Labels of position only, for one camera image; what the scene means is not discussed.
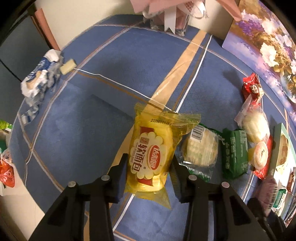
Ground pink snack packet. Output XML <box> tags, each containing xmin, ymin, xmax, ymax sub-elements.
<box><xmin>254</xmin><ymin>175</ymin><xmax>278</xmax><ymax>217</ymax></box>

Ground dark red small packet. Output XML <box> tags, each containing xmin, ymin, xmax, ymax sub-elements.
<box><xmin>287</xmin><ymin>168</ymin><xmax>295</xmax><ymax>192</ymax></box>

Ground small pudding cup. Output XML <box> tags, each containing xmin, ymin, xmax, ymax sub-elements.
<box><xmin>248</xmin><ymin>141</ymin><xmax>268</xmax><ymax>170</ymax></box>

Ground round rice cracker green packet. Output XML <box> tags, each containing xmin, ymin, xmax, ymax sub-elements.
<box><xmin>179</xmin><ymin>124</ymin><xmax>222</xmax><ymax>182</ymax></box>

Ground beige orange cake packet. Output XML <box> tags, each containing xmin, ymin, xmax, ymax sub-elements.
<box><xmin>276</xmin><ymin>135</ymin><xmax>288</xmax><ymax>166</ymax></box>

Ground round white bun clear packet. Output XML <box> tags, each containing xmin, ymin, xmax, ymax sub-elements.
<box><xmin>234</xmin><ymin>94</ymin><xmax>270</xmax><ymax>144</ymax></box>

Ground yellow soft bread packet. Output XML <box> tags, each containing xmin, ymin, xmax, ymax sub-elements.
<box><xmin>125</xmin><ymin>103</ymin><xmax>201</xmax><ymax>208</ymax></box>

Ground green white packet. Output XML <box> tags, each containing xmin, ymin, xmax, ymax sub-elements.
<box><xmin>272</xmin><ymin>188</ymin><xmax>287</xmax><ymax>210</ymax></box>

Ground red plastic bag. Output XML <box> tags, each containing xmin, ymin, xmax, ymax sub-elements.
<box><xmin>0</xmin><ymin>149</ymin><xmax>15</xmax><ymax>196</ymax></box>

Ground white tray teal rim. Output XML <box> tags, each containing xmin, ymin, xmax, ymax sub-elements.
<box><xmin>268</xmin><ymin>123</ymin><xmax>295</xmax><ymax>222</ymax></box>

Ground red checkered snack packet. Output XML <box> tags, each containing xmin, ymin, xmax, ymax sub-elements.
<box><xmin>253</xmin><ymin>136</ymin><xmax>273</xmax><ymax>180</ymax></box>

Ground dark green snack packet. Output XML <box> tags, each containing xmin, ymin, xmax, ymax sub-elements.
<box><xmin>222</xmin><ymin>128</ymin><xmax>248</xmax><ymax>180</ymax></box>

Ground blue plaid tablecloth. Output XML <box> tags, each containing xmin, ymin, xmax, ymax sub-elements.
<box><xmin>10</xmin><ymin>15</ymin><xmax>287</xmax><ymax>240</ymax></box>

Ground green box on floor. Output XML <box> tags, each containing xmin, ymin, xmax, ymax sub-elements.
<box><xmin>0</xmin><ymin>120</ymin><xmax>13</xmax><ymax>152</ymax></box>

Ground red cartoon snack packet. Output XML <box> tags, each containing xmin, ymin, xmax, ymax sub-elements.
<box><xmin>241</xmin><ymin>73</ymin><xmax>264</xmax><ymax>106</ymax></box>

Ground crumpled blue white wrapper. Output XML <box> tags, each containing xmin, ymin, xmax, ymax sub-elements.
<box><xmin>21</xmin><ymin>49</ymin><xmax>63</xmax><ymax>125</ymax></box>

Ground small beige eraser block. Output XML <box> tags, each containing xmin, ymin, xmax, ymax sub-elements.
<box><xmin>60</xmin><ymin>59</ymin><xmax>77</xmax><ymax>75</ymax></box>

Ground dark cabinet doors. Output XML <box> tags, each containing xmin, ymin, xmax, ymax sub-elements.
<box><xmin>0</xmin><ymin>1</ymin><xmax>49</xmax><ymax>123</ymax></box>

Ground flower painting canvas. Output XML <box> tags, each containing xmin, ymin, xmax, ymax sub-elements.
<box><xmin>222</xmin><ymin>1</ymin><xmax>295</xmax><ymax>121</ymax></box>

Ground pink flower bouquet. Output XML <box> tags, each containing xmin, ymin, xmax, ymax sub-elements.
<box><xmin>129</xmin><ymin>0</ymin><xmax>243</xmax><ymax>37</ymax></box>

